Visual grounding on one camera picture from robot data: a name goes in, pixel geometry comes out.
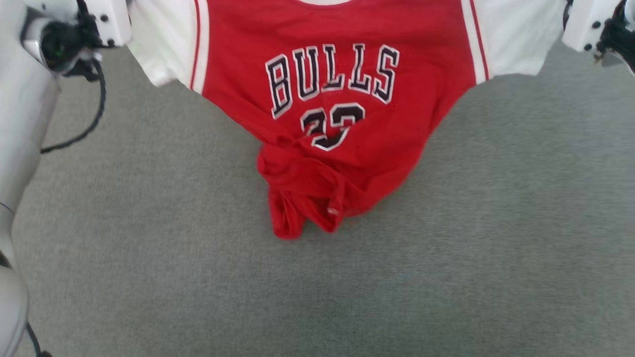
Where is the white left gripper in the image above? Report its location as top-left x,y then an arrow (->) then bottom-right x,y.
79,0 -> 133,48

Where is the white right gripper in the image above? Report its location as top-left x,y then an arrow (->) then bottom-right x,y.
562,0 -> 622,54

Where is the red and white Bulls jersey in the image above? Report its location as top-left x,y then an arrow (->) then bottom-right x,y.
127,0 -> 567,241

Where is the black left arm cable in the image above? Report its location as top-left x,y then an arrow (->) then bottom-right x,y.
40,59 -> 108,154

